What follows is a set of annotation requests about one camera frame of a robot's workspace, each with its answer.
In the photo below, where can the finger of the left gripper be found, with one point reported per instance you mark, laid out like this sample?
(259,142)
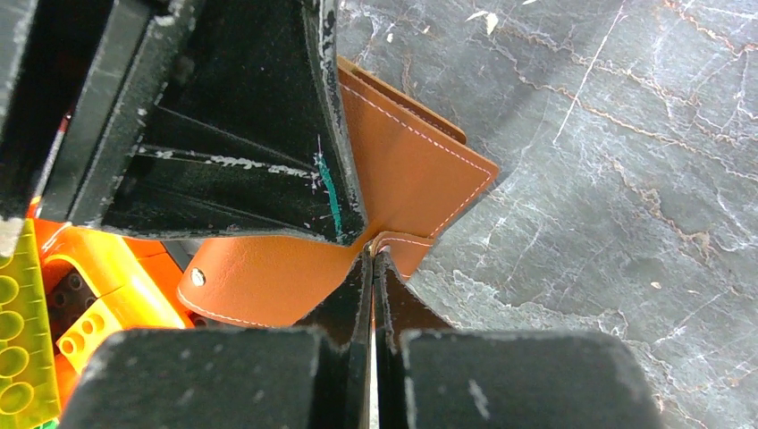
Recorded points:
(248,135)

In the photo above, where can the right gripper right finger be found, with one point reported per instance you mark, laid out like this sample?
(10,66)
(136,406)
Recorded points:
(432,375)

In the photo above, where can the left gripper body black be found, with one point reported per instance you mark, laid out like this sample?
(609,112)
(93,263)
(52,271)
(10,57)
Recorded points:
(78,81)

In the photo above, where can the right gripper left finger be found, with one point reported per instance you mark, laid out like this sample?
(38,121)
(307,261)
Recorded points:
(314,374)

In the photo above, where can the orange plastic loop toy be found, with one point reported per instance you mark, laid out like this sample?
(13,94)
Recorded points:
(97,284)

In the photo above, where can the pink yellow brick stack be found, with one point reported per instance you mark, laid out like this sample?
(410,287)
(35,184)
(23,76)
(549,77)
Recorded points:
(29,391)

